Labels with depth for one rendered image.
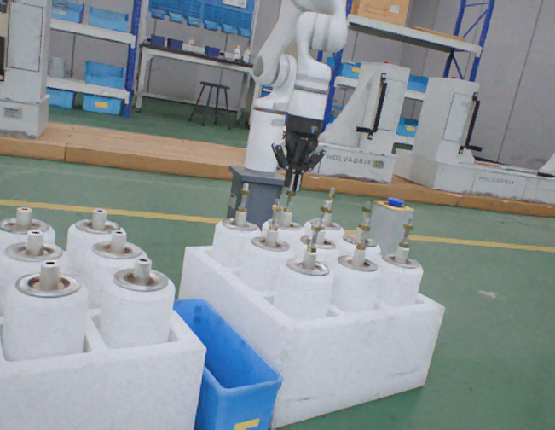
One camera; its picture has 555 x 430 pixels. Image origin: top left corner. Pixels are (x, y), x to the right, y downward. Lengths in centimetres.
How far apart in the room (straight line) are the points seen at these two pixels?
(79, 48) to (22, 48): 629
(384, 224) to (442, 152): 238
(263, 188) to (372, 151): 196
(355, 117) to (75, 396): 288
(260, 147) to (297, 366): 72
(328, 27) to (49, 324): 74
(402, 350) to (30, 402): 66
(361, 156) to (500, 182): 110
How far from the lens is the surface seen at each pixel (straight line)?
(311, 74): 108
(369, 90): 340
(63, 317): 69
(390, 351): 103
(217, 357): 99
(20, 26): 293
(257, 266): 96
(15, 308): 69
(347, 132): 337
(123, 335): 73
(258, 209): 144
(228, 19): 700
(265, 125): 142
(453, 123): 363
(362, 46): 1030
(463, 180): 370
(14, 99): 287
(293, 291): 87
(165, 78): 925
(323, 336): 88
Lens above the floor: 54
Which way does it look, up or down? 13 degrees down
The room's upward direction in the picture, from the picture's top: 10 degrees clockwise
